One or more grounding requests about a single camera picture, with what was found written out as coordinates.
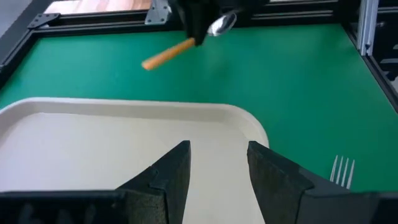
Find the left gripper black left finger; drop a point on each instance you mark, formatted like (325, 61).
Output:
(164, 186)

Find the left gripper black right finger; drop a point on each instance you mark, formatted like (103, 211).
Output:
(273, 186)

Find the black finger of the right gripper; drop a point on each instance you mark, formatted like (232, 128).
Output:
(197, 18)

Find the beige plastic tray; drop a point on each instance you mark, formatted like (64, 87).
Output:
(77, 149)

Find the green table mat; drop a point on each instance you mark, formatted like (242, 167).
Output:
(295, 93)

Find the silver corner bracket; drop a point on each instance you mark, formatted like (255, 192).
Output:
(158, 12)

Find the black aluminium table frame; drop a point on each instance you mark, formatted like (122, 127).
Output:
(93, 26)

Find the silver aluminium post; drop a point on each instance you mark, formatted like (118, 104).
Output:
(368, 25)

